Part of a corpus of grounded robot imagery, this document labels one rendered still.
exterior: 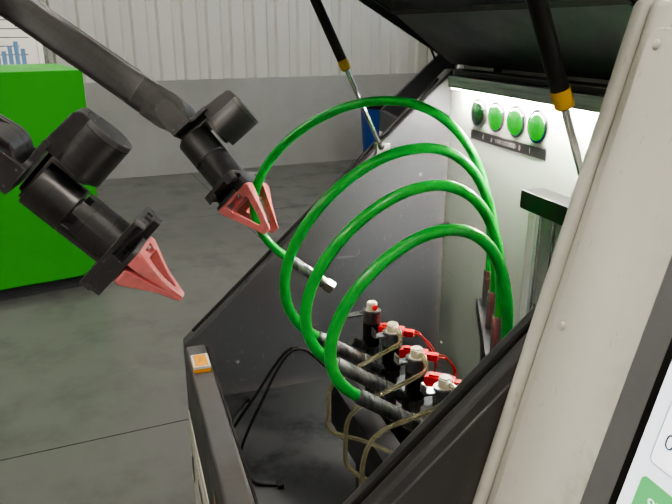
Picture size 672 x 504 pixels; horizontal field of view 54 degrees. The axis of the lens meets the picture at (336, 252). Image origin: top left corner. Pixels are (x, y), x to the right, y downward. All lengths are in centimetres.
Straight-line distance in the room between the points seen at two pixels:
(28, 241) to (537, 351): 377
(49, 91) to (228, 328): 297
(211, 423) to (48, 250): 329
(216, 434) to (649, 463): 65
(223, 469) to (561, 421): 50
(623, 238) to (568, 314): 9
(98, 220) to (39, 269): 354
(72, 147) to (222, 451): 48
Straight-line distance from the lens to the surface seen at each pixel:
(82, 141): 75
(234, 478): 95
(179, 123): 109
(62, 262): 431
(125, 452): 274
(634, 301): 59
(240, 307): 129
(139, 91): 112
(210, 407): 111
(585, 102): 95
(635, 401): 58
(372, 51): 819
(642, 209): 60
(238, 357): 134
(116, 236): 77
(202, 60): 752
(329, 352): 73
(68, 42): 120
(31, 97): 411
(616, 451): 60
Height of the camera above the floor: 152
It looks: 19 degrees down
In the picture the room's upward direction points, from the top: straight up
